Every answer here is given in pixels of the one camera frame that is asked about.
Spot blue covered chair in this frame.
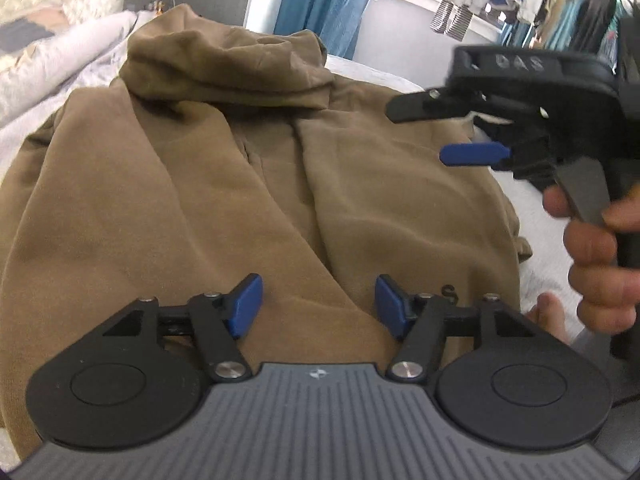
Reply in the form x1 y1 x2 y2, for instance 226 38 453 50
320 0 370 60

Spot light grey duvet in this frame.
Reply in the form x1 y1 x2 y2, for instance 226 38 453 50
1 11 155 172

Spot white cream garment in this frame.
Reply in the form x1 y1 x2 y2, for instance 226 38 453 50
449 167 584 344

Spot plaid patchwork pillow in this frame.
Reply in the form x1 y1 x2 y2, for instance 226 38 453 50
1 6 70 55

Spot brown zip hoodie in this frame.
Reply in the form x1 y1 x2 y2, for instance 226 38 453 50
1 6 530 456

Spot striped hanging socks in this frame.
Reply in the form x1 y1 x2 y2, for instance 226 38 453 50
430 0 473 41

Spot person right hand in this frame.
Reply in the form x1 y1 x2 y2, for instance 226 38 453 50
526 183 640 344

